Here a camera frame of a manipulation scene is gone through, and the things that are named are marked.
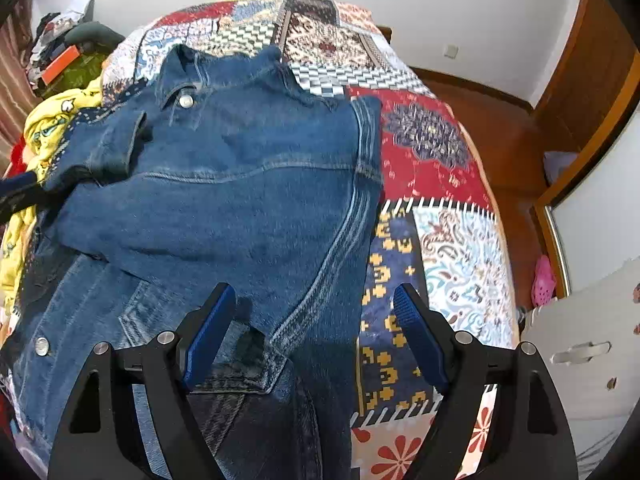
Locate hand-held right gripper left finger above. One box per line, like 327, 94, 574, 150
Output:
47, 282, 237, 480

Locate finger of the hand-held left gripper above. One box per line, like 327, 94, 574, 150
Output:
0, 171, 47, 213

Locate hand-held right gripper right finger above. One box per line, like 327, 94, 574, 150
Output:
392, 282, 581, 480

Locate blue denim jacket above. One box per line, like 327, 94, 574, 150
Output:
0, 44, 386, 480

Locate red cloth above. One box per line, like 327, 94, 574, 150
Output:
0, 140, 26, 176

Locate yellow printed cloth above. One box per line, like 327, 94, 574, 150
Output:
0, 87, 106, 321

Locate striped pink curtain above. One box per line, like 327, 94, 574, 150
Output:
0, 0, 41, 171

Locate orange box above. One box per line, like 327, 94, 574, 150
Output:
41, 45, 81, 86

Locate green patterned cloth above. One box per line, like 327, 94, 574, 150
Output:
40, 52, 118, 101

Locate pink clog shoe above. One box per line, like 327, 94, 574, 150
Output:
531, 255, 557, 308

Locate pile of mixed clutter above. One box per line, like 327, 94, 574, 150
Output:
27, 0, 96, 81

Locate patchwork printed blanket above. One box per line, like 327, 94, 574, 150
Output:
100, 0, 521, 480

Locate dark grey cushion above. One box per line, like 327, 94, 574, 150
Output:
65, 21, 126, 53

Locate white plastic cabinet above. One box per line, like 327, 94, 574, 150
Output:
520, 260, 640, 476

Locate purple cloth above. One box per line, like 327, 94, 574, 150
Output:
542, 151, 581, 188

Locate wood-framed sliding door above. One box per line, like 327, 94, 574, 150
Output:
532, 100, 640, 301

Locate wooden door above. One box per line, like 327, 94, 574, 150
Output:
530, 0, 640, 156

